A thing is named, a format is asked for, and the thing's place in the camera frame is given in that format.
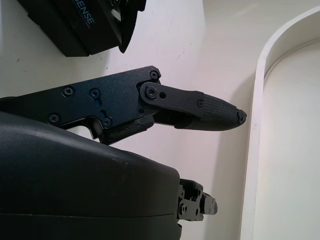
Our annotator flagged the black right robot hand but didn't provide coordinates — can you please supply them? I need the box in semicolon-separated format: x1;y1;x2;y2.
0;65;248;240

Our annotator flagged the black box base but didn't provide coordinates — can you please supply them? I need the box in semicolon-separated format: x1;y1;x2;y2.
26;12;91;58

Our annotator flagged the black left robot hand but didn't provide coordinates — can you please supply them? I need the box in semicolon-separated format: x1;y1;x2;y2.
108;0;147;54

